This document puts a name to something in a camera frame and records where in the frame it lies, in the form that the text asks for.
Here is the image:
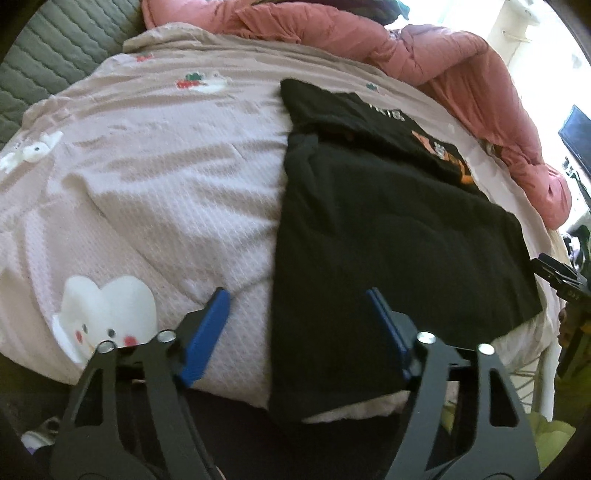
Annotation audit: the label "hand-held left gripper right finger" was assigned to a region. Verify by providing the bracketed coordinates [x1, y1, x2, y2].
[365, 288, 542, 480]

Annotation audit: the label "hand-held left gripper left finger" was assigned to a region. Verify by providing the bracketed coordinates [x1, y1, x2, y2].
[50, 287, 232, 480]

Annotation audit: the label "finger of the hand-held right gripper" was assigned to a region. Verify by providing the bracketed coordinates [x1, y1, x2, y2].
[530, 255, 583, 297]

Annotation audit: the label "black sweater with orange cuffs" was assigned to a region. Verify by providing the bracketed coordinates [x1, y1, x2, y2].
[268, 78, 544, 424]

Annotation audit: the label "multicoloured clothes pile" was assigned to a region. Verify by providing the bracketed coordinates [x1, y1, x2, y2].
[318, 0, 414, 21]

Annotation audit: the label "yellow-green cloth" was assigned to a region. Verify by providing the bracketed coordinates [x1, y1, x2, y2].
[522, 376, 583, 480]

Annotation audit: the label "dark flat monitor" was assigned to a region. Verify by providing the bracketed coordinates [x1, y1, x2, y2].
[558, 105, 591, 178]

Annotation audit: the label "person's dark trousers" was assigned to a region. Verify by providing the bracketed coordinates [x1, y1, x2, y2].
[111, 385, 455, 480]

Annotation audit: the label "pale pink printed blanket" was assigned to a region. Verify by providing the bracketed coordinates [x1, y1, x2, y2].
[0, 23, 557, 408]

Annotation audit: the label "pink puffy duvet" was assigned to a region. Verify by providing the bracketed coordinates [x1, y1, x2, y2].
[141, 0, 574, 230]

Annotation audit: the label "grey quilted mattress pad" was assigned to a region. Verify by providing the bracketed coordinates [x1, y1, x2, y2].
[0, 0, 149, 151]

